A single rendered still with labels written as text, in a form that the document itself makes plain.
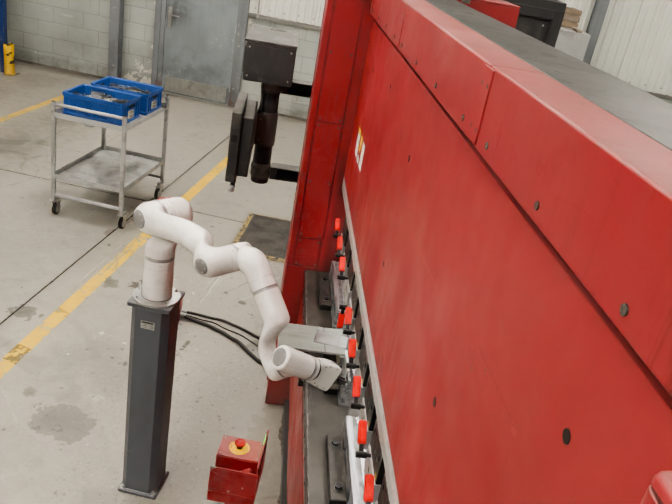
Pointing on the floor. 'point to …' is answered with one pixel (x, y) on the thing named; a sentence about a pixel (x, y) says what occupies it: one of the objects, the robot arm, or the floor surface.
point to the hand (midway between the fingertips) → (340, 380)
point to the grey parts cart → (107, 160)
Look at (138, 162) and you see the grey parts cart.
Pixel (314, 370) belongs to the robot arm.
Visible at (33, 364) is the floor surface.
